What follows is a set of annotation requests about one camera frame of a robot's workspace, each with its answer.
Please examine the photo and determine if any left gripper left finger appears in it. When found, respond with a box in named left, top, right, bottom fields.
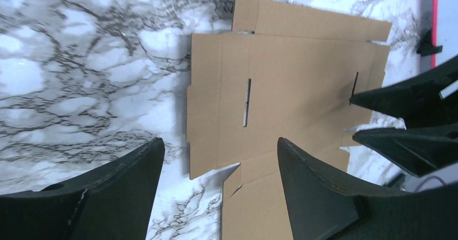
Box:
left=1, top=138, right=165, bottom=239

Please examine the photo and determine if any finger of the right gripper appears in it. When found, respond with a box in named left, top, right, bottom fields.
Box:
left=350, top=56, right=457, bottom=128
left=353, top=123, right=457, bottom=177

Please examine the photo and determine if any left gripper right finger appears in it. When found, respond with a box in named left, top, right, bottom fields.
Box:
left=277, top=137, right=457, bottom=239

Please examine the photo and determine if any brown cardboard box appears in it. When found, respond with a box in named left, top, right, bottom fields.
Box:
left=186, top=0, right=392, bottom=239

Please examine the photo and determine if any pink-framed whiteboard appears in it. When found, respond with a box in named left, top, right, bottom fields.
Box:
left=432, top=0, right=457, bottom=68

